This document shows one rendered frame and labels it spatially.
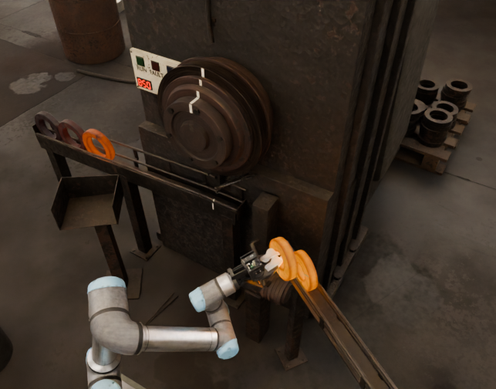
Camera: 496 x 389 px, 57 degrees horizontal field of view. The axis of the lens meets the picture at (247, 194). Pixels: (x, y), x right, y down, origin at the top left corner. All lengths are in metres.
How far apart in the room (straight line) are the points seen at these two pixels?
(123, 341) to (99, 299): 0.15
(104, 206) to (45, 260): 0.81
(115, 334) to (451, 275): 1.98
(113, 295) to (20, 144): 2.52
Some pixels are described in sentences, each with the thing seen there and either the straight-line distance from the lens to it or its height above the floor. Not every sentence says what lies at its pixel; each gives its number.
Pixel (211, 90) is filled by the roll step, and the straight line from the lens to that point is 1.61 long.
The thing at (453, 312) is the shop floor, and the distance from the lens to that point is 2.70.
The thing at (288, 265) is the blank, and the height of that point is 0.87.
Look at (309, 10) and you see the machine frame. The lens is 1.50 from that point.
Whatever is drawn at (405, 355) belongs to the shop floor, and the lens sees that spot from 2.49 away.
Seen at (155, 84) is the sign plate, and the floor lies 1.11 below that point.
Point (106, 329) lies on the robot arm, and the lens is 1.42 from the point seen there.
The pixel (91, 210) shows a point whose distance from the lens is 2.23.
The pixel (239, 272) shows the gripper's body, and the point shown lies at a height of 0.87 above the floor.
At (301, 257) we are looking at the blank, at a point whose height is 0.78.
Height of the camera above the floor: 2.13
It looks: 44 degrees down
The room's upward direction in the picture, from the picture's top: straight up
